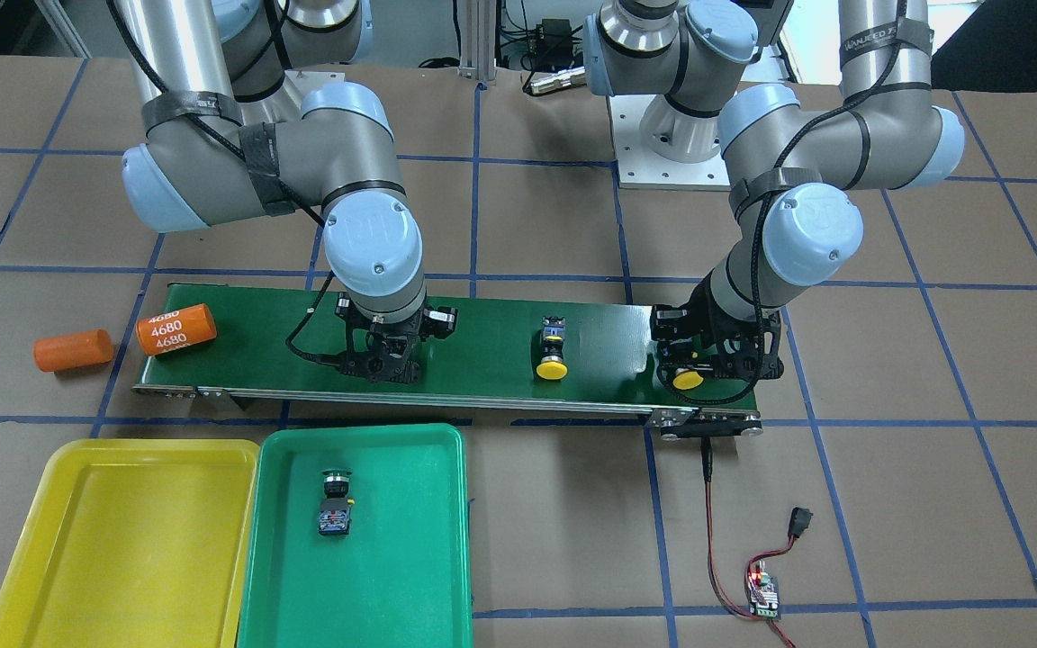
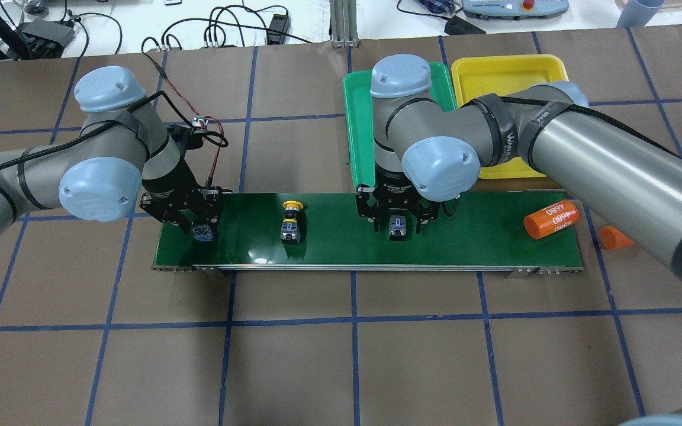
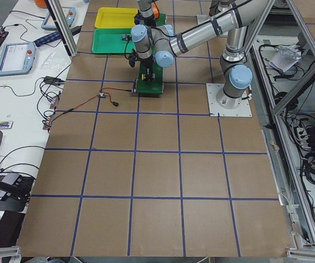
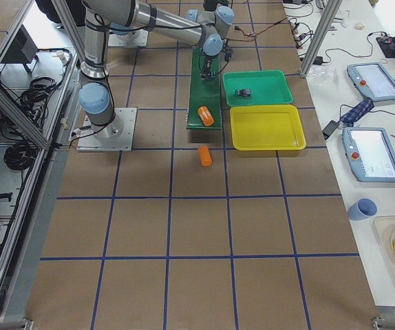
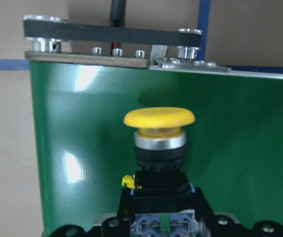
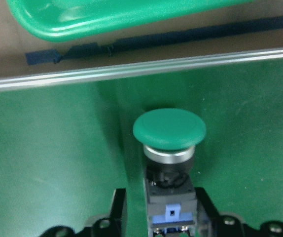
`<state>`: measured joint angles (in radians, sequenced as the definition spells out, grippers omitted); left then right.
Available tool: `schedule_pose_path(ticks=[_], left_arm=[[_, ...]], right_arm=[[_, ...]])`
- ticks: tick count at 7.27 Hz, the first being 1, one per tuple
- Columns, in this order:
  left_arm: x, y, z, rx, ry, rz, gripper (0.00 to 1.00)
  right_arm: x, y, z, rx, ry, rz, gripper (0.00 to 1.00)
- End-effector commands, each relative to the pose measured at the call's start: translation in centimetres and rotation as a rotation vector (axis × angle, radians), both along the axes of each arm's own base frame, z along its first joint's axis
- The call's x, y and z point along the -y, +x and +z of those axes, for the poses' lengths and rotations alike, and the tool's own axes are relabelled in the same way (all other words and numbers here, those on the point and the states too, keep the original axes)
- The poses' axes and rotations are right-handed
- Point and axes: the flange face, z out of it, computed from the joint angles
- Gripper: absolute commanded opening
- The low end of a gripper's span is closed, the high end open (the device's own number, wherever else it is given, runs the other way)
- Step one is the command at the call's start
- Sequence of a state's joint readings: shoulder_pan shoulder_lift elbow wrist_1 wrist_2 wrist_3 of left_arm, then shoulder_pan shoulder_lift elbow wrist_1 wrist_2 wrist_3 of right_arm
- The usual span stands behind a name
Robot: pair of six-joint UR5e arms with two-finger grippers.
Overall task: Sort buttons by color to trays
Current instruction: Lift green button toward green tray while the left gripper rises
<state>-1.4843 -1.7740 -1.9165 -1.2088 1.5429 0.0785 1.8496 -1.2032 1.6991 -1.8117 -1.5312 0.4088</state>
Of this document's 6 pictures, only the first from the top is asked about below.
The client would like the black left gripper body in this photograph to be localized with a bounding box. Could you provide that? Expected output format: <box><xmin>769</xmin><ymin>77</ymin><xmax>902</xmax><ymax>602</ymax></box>
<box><xmin>650</xmin><ymin>295</ymin><xmax>783</xmax><ymax>392</ymax></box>

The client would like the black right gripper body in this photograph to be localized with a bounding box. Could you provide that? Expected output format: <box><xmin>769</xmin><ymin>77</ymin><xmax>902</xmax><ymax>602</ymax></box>
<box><xmin>335</xmin><ymin>298</ymin><xmax>458</xmax><ymax>384</ymax></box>

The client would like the yellow push button two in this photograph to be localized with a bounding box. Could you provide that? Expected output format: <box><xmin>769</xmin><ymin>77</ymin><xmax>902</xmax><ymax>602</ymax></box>
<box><xmin>670</xmin><ymin>366</ymin><xmax>704</xmax><ymax>392</ymax></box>

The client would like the yellow push button one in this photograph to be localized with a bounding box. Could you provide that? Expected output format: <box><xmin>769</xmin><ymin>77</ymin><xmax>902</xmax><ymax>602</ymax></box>
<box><xmin>534</xmin><ymin>316</ymin><xmax>568</xmax><ymax>381</ymax></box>

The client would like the orange cylinder labelled 4680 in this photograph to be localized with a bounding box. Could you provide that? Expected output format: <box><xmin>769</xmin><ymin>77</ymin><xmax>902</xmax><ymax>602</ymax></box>
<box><xmin>135</xmin><ymin>303</ymin><xmax>218</xmax><ymax>356</ymax></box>

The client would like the plain orange cylinder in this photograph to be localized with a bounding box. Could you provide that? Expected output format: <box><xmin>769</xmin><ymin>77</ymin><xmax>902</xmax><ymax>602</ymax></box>
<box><xmin>32</xmin><ymin>328</ymin><xmax>114</xmax><ymax>373</ymax></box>

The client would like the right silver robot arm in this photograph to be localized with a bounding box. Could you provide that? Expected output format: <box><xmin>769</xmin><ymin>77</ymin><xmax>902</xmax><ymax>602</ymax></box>
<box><xmin>107</xmin><ymin>1</ymin><xmax>457</xmax><ymax>384</ymax></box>

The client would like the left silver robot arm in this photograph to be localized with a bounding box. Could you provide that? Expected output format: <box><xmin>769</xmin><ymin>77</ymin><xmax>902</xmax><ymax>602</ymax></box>
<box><xmin>582</xmin><ymin>1</ymin><xmax>966</xmax><ymax>402</ymax></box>

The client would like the green conveyor belt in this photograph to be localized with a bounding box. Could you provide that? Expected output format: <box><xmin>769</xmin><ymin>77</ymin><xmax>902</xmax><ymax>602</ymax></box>
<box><xmin>133</xmin><ymin>283</ymin><xmax>762</xmax><ymax>438</ymax></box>

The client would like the green plastic tray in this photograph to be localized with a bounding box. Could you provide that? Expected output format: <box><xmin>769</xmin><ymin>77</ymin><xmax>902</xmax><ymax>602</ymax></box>
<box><xmin>236</xmin><ymin>423</ymin><xmax>473</xmax><ymax>647</ymax></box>

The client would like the small motor controller board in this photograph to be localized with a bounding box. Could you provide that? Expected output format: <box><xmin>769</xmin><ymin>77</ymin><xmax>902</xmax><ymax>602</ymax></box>
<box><xmin>744</xmin><ymin>561</ymin><xmax>782</xmax><ymax>622</ymax></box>

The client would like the yellow plastic tray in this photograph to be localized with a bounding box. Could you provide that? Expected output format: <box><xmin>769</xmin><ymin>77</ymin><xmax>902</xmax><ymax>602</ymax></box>
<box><xmin>0</xmin><ymin>439</ymin><xmax>259</xmax><ymax>647</ymax></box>

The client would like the red black power cable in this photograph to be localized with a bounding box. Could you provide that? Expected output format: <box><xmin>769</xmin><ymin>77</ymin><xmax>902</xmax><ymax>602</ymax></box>
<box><xmin>701</xmin><ymin>436</ymin><xmax>798</xmax><ymax>648</ymax></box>

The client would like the black cable connector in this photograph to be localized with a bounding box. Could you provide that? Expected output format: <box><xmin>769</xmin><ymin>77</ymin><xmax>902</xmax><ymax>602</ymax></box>
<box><xmin>789</xmin><ymin>506</ymin><xmax>812</xmax><ymax>540</ymax></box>

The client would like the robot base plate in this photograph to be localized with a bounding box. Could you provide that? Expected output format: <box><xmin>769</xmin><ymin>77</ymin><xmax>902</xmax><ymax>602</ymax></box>
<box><xmin>608</xmin><ymin>94</ymin><xmax>731</xmax><ymax>192</ymax></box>

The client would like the aluminium frame post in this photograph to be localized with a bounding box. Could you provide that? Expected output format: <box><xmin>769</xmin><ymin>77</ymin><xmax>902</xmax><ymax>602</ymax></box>
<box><xmin>455</xmin><ymin>1</ymin><xmax>500</xmax><ymax>89</ymax></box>

